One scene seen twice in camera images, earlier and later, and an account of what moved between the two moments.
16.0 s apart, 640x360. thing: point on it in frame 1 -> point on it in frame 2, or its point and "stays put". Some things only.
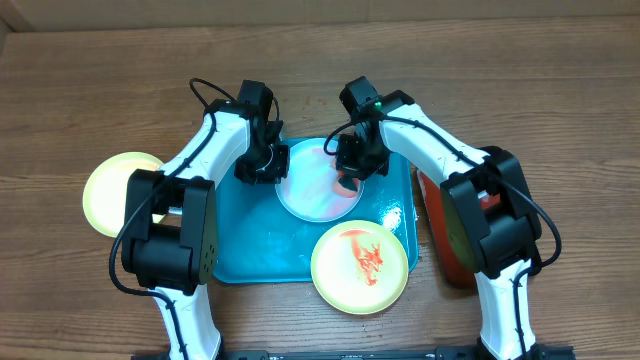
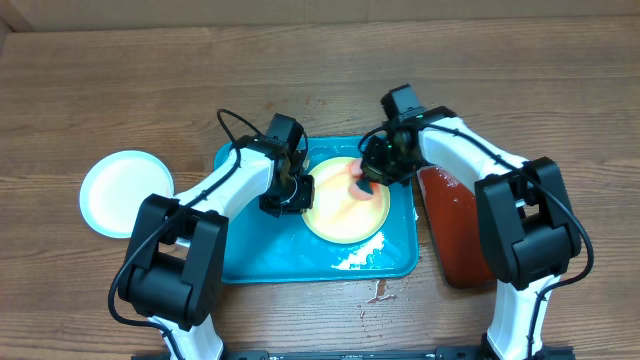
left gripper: x=280 y=168 -> x=304 y=199
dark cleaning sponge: x=348 y=182 -> x=360 y=185
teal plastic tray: x=257 y=240 stays put
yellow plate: x=359 y=267 -> x=338 y=216
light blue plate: x=312 y=189 -> x=115 y=186
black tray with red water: x=431 y=191 stays put
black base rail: x=412 y=353 stays put
